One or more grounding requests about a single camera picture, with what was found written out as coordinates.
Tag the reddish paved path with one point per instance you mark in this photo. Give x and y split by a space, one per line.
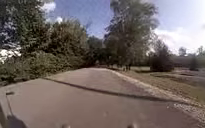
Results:
90 103

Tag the tall tree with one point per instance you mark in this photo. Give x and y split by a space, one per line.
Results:
130 33

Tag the mass of leafy trees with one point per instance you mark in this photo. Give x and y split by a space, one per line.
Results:
56 43

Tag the dark conical bush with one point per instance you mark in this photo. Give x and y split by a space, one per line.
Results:
161 61

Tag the robot's own part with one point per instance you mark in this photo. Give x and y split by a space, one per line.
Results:
65 126
131 126

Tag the grass verge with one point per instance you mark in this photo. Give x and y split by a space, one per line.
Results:
176 87

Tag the distant row of trees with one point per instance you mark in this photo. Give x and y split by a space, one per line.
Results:
196 60

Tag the grey road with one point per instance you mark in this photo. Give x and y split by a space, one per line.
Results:
196 80

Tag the pale gravel strip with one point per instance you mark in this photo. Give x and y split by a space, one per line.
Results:
193 111

